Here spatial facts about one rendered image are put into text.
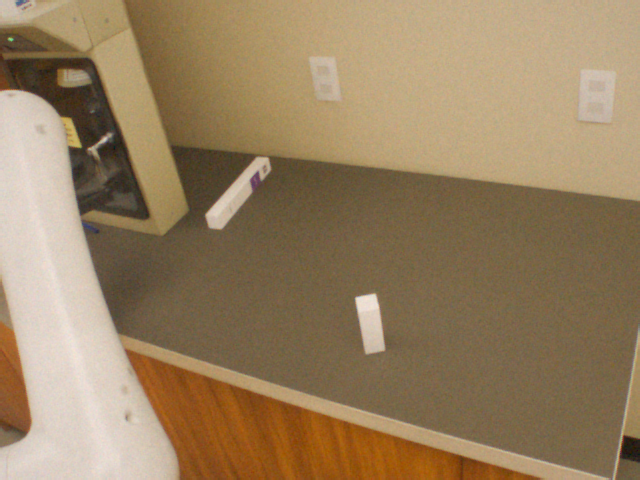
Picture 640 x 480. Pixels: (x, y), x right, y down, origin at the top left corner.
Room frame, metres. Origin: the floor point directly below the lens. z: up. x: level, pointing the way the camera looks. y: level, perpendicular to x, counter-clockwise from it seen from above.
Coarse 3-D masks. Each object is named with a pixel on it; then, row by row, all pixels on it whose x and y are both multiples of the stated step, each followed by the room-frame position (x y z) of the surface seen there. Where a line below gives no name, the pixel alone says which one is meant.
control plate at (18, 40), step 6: (0, 36) 1.26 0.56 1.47; (6, 36) 1.25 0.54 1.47; (12, 36) 1.24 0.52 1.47; (18, 36) 1.23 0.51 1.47; (0, 42) 1.30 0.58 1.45; (6, 42) 1.29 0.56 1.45; (12, 42) 1.28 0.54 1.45; (18, 42) 1.27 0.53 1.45; (24, 42) 1.26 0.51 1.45; (30, 42) 1.25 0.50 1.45; (6, 48) 1.33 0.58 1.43; (18, 48) 1.31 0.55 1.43; (24, 48) 1.30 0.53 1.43; (30, 48) 1.29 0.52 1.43; (36, 48) 1.28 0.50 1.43; (42, 48) 1.27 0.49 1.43
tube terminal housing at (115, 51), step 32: (96, 0) 1.28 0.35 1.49; (96, 32) 1.26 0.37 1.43; (128, 32) 1.33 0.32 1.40; (96, 64) 1.25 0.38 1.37; (128, 64) 1.31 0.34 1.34; (128, 96) 1.28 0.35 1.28; (128, 128) 1.26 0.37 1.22; (160, 128) 1.33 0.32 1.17; (160, 160) 1.31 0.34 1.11; (160, 192) 1.28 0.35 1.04; (128, 224) 1.30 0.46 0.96; (160, 224) 1.25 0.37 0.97
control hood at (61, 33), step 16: (64, 0) 1.26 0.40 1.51; (0, 16) 1.26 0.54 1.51; (16, 16) 1.22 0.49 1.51; (32, 16) 1.18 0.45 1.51; (48, 16) 1.18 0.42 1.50; (64, 16) 1.21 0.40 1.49; (80, 16) 1.24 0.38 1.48; (0, 32) 1.24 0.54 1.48; (16, 32) 1.22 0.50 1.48; (32, 32) 1.19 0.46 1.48; (48, 32) 1.18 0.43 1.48; (64, 32) 1.20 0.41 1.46; (80, 32) 1.23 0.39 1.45; (48, 48) 1.26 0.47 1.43; (64, 48) 1.24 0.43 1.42; (80, 48) 1.22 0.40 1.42
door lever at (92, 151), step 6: (102, 138) 1.27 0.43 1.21; (96, 144) 1.24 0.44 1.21; (102, 144) 1.25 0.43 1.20; (108, 144) 1.26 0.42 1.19; (90, 150) 1.22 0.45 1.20; (96, 150) 1.23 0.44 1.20; (90, 156) 1.23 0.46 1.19; (96, 156) 1.22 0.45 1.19; (96, 162) 1.22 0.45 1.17; (96, 168) 1.22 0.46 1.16; (102, 168) 1.23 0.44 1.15; (102, 174) 1.22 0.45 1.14; (102, 180) 1.22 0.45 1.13
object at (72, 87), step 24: (24, 72) 1.37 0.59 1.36; (48, 72) 1.32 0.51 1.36; (72, 72) 1.28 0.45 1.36; (96, 72) 1.24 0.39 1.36; (48, 96) 1.34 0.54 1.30; (72, 96) 1.30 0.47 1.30; (96, 96) 1.25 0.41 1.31; (72, 120) 1.31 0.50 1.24; (96, 120) 1.27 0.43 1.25; (120, 144) 1.24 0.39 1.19; (120, 168) 1.26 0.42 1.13; (120, 192) 1.28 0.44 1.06; (144, 216) 1.25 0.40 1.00
